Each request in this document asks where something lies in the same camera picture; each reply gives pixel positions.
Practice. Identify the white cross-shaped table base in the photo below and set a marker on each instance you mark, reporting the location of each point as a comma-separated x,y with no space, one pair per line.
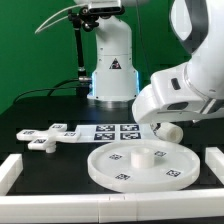
46,140

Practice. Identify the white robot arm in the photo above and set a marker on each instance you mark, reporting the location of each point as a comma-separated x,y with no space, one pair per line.
198,25

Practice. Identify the white round table top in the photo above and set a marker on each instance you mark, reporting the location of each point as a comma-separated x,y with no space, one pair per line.
137,166

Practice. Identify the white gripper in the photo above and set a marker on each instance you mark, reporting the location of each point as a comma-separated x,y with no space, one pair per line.
146,110

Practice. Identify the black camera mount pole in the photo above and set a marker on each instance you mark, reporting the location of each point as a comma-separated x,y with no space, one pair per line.
83,88

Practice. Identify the white right fence bar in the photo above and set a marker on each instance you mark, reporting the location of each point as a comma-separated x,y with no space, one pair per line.
214,158

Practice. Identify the white left fence bar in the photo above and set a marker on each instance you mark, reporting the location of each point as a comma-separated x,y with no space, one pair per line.
10,170

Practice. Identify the white front fence bar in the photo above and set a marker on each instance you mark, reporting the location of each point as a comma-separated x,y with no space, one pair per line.
112,207

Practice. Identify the white fence bar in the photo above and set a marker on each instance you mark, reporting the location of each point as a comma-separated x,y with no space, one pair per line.
112,207
10,170
214,158

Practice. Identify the white marker sheet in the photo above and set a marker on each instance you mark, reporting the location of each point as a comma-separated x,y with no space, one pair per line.
113,132

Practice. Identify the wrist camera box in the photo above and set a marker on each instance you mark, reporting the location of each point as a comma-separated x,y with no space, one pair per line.
173,92

